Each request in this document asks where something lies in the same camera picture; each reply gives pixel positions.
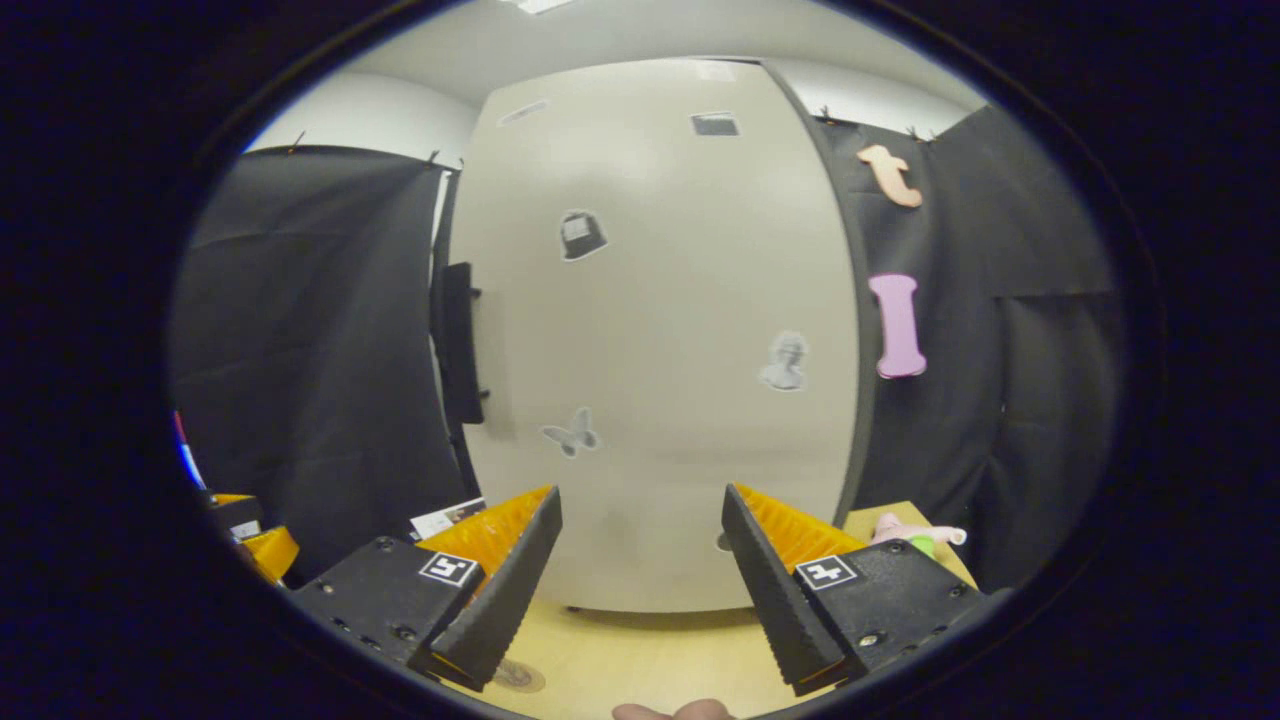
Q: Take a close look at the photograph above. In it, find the light grey cabinet door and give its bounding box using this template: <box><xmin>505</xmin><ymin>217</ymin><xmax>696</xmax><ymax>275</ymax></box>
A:
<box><xmin>447</xmin><ymin>58</ymin><xmax>861</xmax><ymax>614</ymax></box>

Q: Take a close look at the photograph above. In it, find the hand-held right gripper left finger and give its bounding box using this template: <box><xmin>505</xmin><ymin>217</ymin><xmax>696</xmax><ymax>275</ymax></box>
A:
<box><xmin>290</xmin><ymin>485</ymin><xmax>564</xmax><ymax>694</ymax></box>

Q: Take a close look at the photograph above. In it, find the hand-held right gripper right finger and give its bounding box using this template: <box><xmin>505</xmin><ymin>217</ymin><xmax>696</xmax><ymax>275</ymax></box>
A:
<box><xmin>721</xmin><ymin>483</ymin><xmax>989</xmax><ymax>699</ymax></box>

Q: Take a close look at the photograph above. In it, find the white picture book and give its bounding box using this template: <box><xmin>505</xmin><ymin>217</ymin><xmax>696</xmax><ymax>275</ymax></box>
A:
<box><xmin>408</xmin><ymin>496</ymin><xmax>489</xmax><ymax>542</ymax></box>

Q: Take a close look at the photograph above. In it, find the pink and green plush toy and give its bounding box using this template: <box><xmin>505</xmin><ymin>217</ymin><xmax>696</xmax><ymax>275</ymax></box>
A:
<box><xmin>868</xmin><ymin>512</ymin><xmax>969</xmax><ymax>561</ymax></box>

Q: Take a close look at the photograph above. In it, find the black backdrop cloth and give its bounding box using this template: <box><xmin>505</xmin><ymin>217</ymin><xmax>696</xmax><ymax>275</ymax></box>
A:
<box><xmin>170</xmin><ymin>145</ymin><xmax>471</xmax><ymax>586</ymax></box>
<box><xmin>815</xmin><ymin>103</ymin><xmax>1131</xmax><ymax>593</ymax></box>

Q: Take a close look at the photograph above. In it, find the black cabinet door handle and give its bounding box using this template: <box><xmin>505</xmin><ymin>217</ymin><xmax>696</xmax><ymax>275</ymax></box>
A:
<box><xmin>432</xmin><ymin>262</ymin><xmax>488</xmax><ymax>426</ymax></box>

